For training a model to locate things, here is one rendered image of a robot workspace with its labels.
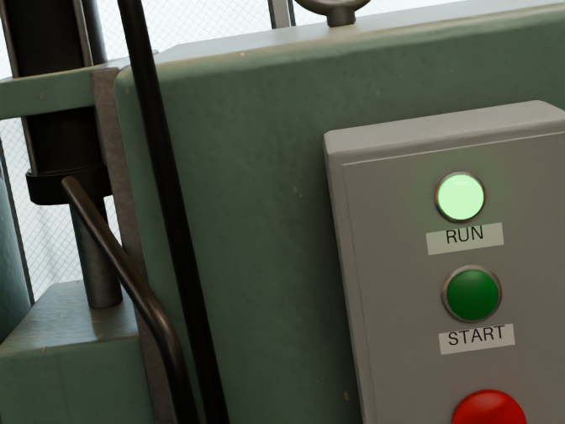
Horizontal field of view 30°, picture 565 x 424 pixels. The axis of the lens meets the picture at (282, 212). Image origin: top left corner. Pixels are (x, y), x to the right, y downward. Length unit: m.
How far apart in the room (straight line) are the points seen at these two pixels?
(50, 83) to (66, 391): 0.16
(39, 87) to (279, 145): 0.14
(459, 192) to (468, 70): 0.08
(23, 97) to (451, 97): 0.22
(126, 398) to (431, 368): 0.18
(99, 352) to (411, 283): 0.19
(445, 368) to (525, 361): 0.03
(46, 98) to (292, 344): 0.18
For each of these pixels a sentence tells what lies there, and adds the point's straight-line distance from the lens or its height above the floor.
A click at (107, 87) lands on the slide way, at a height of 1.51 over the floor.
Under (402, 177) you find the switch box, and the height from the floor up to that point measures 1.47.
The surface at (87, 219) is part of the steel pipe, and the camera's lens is 0.54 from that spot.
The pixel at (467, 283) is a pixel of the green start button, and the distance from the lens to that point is 0.42.
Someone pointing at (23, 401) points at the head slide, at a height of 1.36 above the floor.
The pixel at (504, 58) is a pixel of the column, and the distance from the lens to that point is 0.48.
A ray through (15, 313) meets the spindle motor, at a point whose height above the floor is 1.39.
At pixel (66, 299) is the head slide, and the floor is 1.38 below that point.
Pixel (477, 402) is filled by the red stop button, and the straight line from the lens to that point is 0.44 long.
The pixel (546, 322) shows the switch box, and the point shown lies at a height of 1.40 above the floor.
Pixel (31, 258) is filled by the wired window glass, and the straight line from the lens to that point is 2.20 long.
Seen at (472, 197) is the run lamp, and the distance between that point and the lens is 0.41.
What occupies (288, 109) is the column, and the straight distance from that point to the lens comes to 0.47.
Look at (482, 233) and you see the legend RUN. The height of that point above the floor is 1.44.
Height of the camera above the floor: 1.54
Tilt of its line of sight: 12 degrees down
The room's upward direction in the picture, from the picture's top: 9 degrees counter-clockwise
